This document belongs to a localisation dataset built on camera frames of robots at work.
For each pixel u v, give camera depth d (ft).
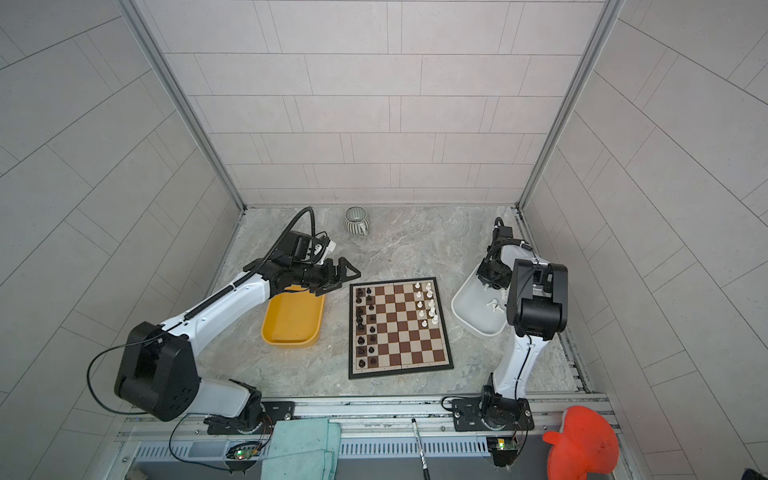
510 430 2.28
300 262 2.25
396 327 2.78
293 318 2.85
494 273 2.70
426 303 2.92
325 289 2.57
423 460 2.15
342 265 2.37
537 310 1.68
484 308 2.96
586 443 2.11
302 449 2.19
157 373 1.32
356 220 3.54
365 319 2.84
